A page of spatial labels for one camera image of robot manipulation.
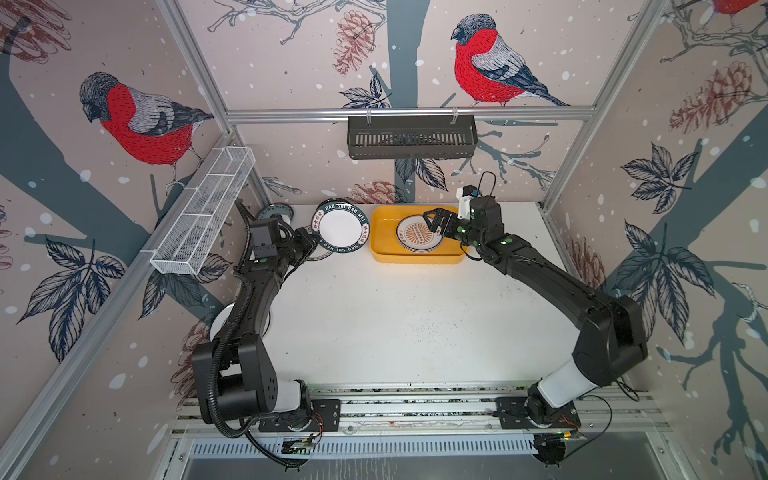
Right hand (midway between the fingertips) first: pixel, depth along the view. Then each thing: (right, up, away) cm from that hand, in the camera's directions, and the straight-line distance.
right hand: (432, 220), depth 83 cm
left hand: (-32, -4, 0) cm, 32 cm away
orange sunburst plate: (-3, -5, +27) cm, 28 cm away
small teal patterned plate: (-60, +6, +39) cm, 72 cm away
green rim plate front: (-28, -2, +8) cm, 29 cm away
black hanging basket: (-4, +30, +21) cm, 37 cm away
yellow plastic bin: (-14, -10, +23) cm, 29 cm away
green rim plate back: (-34, -11, +21) cm, 42 cm away
